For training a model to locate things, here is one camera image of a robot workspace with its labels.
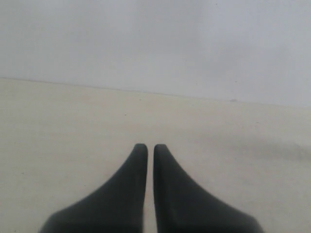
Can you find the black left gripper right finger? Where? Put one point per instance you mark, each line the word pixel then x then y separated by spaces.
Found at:
pixel 183 206

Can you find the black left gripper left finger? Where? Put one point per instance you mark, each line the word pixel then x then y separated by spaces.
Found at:
pixel 115 207

